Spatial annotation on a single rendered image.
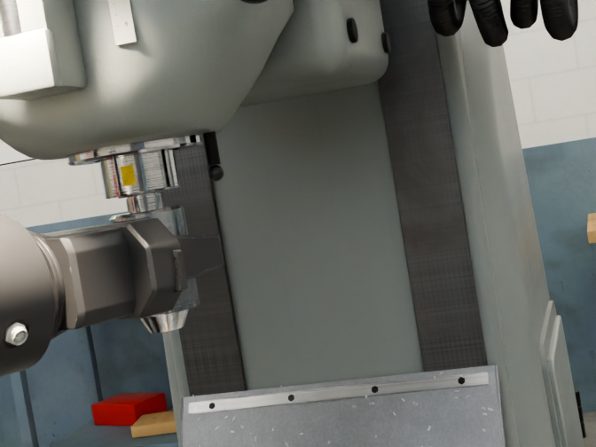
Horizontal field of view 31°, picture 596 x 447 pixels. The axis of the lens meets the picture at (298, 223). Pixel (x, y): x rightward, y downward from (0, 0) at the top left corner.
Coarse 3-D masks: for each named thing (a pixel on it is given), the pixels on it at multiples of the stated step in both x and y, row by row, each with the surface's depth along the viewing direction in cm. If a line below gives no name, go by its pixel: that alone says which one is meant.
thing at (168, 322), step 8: (176, 312) 66; (184, 312) 67; (144, 320) 66; (152, 320) 66; (160, 320) 66; (168, 320) 66; (176, 320) 66; (184, 320) 67; (152, 328) 66; (160, 328) 66; (168, 328) 66; (176, 328) 67
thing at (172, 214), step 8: (160, 208) 65; (168, 208) 66; (176, 208) 66; (112, 216) 66; (120, 216) 65; (128, 216) 65; (136, 216) 65; (144, 216) 65; (152, 216) 65; (160, 216) 65; (168, 216) 65; (176, 216) 66; (184, 216) 67
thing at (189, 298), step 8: (168, 224) 65; (176, 224) 66; (184, 224) 67; (176, 232) 66; (184, 232) 66; (192, 280) 67; (192, 288) 67; (184, 296) 66; (192, 296) 66; (176, 304) 65; (184, 304) 66; (192, 304) 66; (168, 312) 65
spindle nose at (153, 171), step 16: (112, 160) 65; (128, 160) 65; (144, 160) 65; (160, 160) 65; (112, 176) 65; (144, 176) 65; (160, 176) 65; (176, 176) 66; (112, 192) 65; (128, 192) 65; (144, 192) 65
